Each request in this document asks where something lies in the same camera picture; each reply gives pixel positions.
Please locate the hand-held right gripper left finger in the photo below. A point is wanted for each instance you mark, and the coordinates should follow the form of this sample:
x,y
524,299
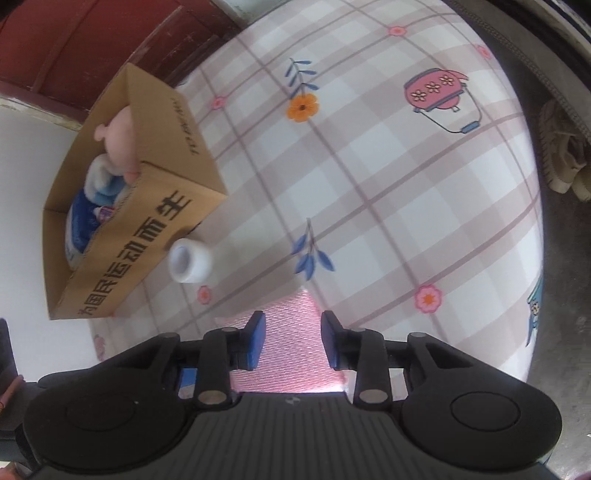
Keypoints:
x,y
256,344

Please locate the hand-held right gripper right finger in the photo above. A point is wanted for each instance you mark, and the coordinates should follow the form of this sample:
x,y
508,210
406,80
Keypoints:
x,y
330,344

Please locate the pink woven cloth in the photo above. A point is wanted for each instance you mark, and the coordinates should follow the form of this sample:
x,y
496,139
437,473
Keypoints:
x,y
286,341

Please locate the blue white packet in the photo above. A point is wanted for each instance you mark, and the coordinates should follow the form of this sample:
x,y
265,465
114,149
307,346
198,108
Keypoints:
x,y
81,230

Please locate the brown cardboard box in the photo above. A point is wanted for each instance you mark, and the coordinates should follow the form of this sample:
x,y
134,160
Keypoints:
x,y
138,240

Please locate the white fluffy towel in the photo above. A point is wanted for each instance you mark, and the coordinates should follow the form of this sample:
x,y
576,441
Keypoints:
x,y
104,177

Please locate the pink plush toy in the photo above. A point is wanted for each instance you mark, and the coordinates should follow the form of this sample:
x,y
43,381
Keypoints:
x,y
122,138

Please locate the person's left hand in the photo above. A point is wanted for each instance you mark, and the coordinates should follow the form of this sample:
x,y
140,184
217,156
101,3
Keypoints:
x,y
10,392

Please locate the white tape roll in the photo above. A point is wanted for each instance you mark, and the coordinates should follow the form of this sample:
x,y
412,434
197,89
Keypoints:
x,y
189,261

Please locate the plaid printed sheet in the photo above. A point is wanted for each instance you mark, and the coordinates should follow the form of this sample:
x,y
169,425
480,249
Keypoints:
x,y
392,184

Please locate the beige sneaker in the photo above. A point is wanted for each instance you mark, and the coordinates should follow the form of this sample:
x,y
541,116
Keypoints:
x,y
561,143
584,184

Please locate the red wooden door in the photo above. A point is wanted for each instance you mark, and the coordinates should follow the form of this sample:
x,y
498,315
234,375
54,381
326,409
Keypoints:
x,y
83,46

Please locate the dark striped curved object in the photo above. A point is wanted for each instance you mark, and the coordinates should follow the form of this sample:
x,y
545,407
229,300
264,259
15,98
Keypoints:
x,y
568,37

